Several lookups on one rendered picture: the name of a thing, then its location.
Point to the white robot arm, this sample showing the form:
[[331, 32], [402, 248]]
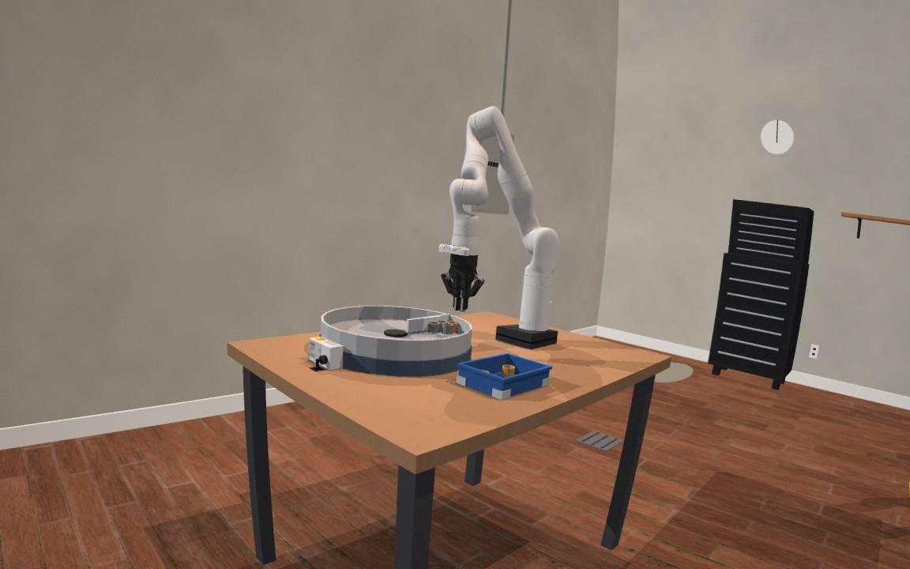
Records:
[[536, 304]]

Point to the blue crate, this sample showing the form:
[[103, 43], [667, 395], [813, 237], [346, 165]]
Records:
[[529, 375]]

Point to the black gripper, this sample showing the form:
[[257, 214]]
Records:
[[462, 280]]

